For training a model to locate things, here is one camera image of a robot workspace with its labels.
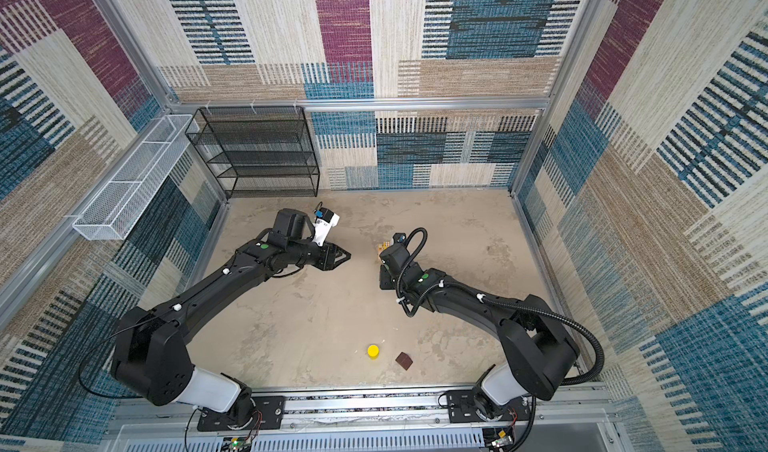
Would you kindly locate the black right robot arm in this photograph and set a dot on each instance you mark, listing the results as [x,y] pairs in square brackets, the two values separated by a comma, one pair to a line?
[538,351]

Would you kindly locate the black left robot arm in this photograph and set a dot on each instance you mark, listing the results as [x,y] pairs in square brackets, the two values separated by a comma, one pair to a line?
[150,354]

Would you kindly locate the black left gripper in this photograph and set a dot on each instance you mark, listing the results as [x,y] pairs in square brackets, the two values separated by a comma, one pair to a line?
[329,252]

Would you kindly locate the white wire mesh basket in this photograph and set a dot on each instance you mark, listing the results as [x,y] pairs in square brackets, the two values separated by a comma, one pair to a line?
[113,213]

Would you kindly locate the black wire shelf rack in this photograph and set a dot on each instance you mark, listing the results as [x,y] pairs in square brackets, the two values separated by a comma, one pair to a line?
[257,152]

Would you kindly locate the dark brown square block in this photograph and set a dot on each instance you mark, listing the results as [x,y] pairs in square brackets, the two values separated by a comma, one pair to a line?
[404,360]

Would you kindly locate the yellow cylinder block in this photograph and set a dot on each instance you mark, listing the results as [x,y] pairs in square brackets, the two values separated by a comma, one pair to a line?
[373,351]

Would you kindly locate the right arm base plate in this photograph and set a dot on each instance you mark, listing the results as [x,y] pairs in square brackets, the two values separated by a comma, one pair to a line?
[461,408]

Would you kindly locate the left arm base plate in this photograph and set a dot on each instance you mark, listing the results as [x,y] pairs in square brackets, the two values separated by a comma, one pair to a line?
[264,413]

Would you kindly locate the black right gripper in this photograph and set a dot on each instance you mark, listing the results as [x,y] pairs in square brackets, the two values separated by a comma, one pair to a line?
[385,283]

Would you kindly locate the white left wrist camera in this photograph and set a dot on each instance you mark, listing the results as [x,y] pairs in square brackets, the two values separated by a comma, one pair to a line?
[324,221]

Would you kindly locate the aluminium front rail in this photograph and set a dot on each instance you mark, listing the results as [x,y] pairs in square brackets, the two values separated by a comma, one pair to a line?
[407,418]

